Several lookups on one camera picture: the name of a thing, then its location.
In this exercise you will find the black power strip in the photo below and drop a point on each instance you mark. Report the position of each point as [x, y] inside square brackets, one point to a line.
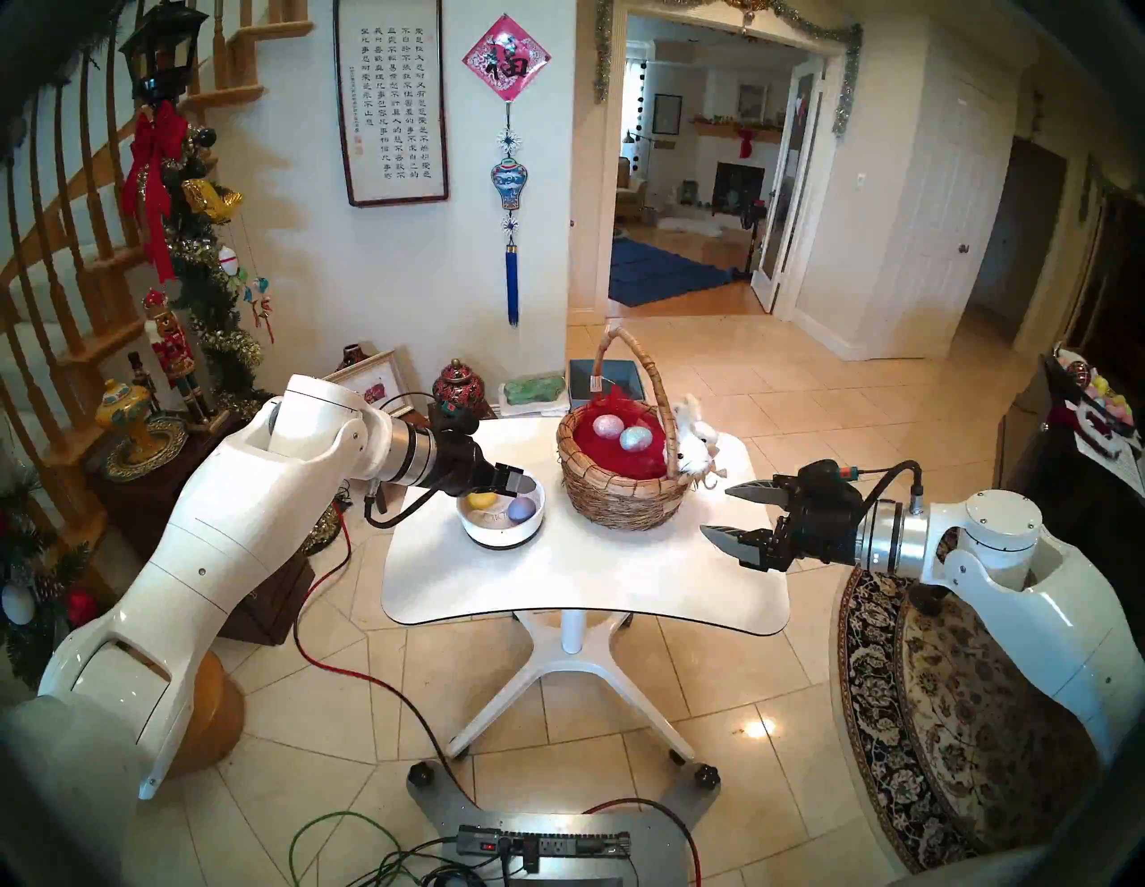
[555, 842]

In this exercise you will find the white bowl with black base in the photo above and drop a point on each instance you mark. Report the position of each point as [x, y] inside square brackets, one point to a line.
[501, 536]

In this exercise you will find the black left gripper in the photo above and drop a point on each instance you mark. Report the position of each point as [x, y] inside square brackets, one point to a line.
[465, 460]

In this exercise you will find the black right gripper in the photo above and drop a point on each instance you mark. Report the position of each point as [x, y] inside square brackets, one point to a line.
[818, 523]

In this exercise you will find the red nutcracker figure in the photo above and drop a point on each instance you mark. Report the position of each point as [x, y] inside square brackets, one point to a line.
[170, 349]

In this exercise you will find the green christmas garland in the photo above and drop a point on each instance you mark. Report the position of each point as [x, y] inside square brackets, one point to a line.
[206, 286]

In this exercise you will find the yellow easter egg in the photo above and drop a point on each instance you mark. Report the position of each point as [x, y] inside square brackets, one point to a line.
[481, 502]

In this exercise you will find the small black framed picture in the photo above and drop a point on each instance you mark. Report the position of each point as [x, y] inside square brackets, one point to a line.
[666, 114]

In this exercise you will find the red diamond fu sign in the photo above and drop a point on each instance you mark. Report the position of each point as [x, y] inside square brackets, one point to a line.
[506, 55]

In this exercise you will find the dark wooden side table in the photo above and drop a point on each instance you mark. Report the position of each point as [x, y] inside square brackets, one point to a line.
[268, 608]

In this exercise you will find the silver tinsel doorway garland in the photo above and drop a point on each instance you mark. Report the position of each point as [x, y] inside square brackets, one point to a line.
[845, 80]

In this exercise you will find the beige armchair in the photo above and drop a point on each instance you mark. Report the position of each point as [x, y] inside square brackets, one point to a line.
[631, 192]

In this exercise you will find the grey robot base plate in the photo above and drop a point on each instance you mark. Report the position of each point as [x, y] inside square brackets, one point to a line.
[662, 840]

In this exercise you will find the framed calligraphy scroll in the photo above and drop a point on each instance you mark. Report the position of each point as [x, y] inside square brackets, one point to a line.
[389, 98]

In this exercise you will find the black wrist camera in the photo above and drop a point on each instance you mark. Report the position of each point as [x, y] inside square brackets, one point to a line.
[823, 472]
[462, 418]

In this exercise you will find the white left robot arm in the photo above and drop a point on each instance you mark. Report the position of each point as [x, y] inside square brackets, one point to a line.
[224, 527]

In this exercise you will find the silver bauble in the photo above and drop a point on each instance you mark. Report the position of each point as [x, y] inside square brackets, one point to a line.
[18, 604]

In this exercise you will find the green jade stone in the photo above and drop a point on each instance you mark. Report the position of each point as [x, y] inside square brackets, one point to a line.
[535, 389]

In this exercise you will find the grey left shoulder housing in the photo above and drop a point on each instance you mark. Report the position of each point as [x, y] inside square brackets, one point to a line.
[63, 805]

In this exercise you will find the small white plush bunny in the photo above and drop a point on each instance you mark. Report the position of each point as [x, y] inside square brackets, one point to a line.
[689, 413]

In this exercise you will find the red ribbon bow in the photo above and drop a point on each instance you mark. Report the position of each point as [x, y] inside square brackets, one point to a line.
[156, 152]

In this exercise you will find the matte purple easter egg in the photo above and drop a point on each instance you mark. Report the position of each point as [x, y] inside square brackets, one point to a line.
[521, 510]

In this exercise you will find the small black nutcracker figure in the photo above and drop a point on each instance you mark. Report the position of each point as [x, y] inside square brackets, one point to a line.
[143, 384]

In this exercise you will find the vase pendant with blue tassel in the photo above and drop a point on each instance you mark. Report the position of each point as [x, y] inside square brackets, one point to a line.
[509, 183]

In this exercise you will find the framed picture with red print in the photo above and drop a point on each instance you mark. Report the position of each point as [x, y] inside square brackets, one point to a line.
[376, 384]

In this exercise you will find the blue glitter easter egg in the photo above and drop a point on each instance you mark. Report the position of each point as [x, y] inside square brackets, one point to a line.
[636, 438]

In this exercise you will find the red mantel stocking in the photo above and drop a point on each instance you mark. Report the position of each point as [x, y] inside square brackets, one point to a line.
[745, 143]

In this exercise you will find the white fur rug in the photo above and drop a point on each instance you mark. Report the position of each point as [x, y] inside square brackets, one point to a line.
[689, 223]

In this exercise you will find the pink glitter easter egg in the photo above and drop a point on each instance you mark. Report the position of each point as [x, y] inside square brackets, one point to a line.
[608, 426]

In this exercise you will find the red cloisonne ginger jar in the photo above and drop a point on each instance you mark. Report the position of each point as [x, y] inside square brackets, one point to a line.
[458, 386]

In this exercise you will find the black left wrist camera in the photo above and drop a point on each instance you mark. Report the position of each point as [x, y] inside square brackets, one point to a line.
[462, 418]

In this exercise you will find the red bauble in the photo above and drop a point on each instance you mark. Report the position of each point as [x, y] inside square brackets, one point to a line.
[80, 606]

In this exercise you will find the white panel door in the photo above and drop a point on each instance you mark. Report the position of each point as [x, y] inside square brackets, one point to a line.
[948, 206]

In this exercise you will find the black fireplace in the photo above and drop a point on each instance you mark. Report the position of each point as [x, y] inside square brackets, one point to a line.
[738, 188]

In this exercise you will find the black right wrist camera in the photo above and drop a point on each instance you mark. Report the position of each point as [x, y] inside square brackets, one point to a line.
[823, 472]

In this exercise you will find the burlap ribbon bow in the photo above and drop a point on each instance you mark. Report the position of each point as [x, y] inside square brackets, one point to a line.
[708, 476]

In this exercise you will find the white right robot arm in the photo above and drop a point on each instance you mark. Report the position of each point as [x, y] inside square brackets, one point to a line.
[1029, 590]

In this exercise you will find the wooden staircase banister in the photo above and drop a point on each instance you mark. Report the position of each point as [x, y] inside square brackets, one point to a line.
[98, 295]

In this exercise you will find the framed picture above mantel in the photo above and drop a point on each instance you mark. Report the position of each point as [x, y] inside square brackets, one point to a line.
[752, 101]

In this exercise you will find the blue storage box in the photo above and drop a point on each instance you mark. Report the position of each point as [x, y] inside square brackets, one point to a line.
[626, 380]

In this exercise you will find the blue floor rug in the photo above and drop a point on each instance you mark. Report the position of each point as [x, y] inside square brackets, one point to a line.
[662, 273]

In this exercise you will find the red tulle fabric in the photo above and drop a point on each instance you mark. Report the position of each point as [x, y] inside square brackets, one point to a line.
[599, 451]

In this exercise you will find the black lantern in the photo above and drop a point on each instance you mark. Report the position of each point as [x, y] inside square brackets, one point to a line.
[161, 58]

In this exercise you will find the round oriental rug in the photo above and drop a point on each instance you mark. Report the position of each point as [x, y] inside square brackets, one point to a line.
[966, 715]

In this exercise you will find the white french door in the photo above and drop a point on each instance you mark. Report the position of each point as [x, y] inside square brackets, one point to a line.
[787, 197]

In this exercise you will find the large white plush bunny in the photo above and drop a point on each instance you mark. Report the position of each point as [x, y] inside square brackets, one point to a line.
[702, 451]

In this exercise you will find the gold ingot ornament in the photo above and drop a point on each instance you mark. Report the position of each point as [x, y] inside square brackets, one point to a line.
[210, 201]

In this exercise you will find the brass plate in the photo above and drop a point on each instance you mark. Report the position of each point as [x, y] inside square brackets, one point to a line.
[165, 447]

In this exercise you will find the yellow ceramic vase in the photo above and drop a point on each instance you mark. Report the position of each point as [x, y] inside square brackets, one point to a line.
[125, 411]

